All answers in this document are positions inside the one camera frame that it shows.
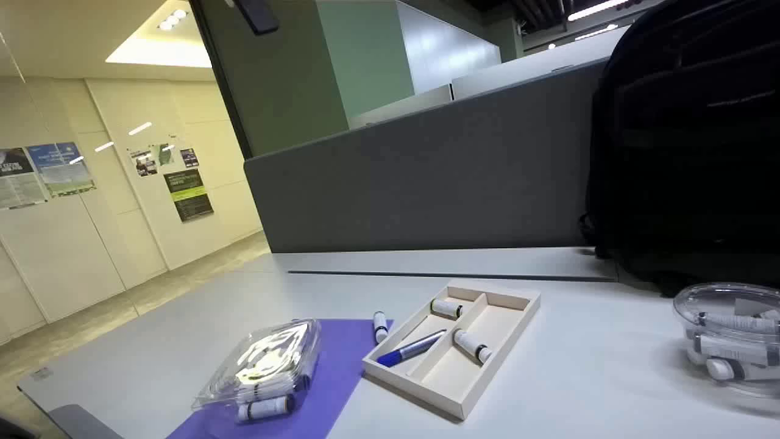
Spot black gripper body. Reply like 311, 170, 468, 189
235, 0, 284, 37

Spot blue marker pen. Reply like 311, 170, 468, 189
375, 326, 450, 371

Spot white roll in tray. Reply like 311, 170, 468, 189
452, 326, 492, 366

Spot light wooden compartment tray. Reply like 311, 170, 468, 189
362, 283, 545, 421

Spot green pillar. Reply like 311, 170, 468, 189
190, 0, 418, 161

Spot rectangular ceiling light panel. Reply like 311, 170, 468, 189
106, 0, 216, 71

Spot grey partition panel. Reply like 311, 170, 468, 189
241, 56, 611, 256

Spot long ceiling strip light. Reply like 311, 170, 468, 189
565, 0, 635, 25

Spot clear plastic bag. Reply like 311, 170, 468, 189
194, 316, 324, 409

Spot purple mat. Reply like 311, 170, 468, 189
166, 316, 397, 439

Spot black backpack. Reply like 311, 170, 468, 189
581, 0, 780, 297

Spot clear plastic bowl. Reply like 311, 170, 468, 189
671, 281, 780, 416

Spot white labelled vial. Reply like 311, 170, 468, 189
702, 356, 747, 384
693, 332, 775, 369

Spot small photo wall notice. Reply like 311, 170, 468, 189
133, 148, 162, 180

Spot black and green wall poster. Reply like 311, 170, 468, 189
163, 166, 217, 224

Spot blue and green wall poster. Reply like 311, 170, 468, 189
26, 139, 97, 199

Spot large pale wall poster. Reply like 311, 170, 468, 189
0, 145, 50, 211

